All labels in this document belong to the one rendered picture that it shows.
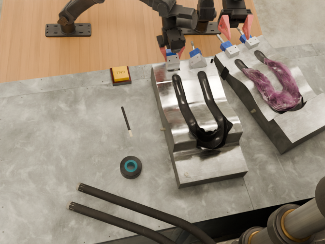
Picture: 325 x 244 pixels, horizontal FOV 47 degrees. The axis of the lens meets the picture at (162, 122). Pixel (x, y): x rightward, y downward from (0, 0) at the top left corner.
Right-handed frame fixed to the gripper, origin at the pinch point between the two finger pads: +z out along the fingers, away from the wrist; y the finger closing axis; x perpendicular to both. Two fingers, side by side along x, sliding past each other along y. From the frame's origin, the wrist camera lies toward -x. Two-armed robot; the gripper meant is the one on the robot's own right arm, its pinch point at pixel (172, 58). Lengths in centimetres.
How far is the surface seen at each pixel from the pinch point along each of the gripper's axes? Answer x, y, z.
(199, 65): -0.8, 10.8, 5.4
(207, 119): -26.0, 6.8, 11.6
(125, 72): 6.0, -19.2, 6.8
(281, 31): 112, 107, 71
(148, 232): -58, -22, 25
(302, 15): 126, 130, 68
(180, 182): -42.5, -7.9, 23.4
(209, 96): -12.5, 11.4, 12.5
